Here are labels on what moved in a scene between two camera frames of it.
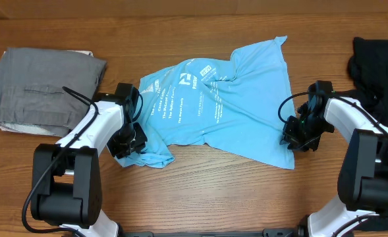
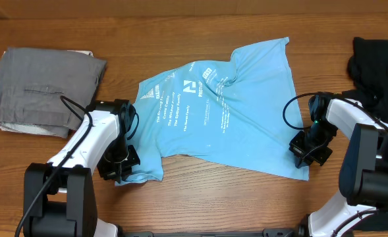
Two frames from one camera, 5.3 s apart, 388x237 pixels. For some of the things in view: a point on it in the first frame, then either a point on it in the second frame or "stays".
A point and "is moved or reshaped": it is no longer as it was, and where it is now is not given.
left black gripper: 121,151 -> 109,172
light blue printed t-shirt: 233,106 is moved or reshaped
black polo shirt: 376,72 stays
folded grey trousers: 26,95 stays
